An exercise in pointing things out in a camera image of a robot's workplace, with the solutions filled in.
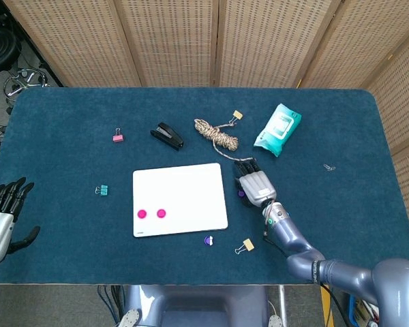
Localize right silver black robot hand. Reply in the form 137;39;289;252
233;158;278;208

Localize white magnetic board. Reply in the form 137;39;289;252
132;162;229;238

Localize large gold binder clip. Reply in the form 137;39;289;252
234;238;255;255

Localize green wet wipes pack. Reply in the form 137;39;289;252
253;103;303;158

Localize dark teal table cloth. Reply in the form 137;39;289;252
0;87;409;286

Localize black stapler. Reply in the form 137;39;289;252
149;122;185;152

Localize silver table leg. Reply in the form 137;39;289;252
278;285;288;320

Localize blue grey robot torso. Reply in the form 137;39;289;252
117;284;287;327

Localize wicker folding screen panel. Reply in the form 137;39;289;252
1;0;142;88
296;0;409;90
215;0;345;89
112;0;222;88
361;16;409;255

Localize blue storage box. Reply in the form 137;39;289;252
348;294;379;324

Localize black stool chrome base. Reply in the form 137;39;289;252
0;27;51;107

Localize beige braided rope bundle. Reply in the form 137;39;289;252
194;118;256;162

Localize black cables under table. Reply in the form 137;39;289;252
97;285;125;324

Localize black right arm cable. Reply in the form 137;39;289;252
262;231;347;327

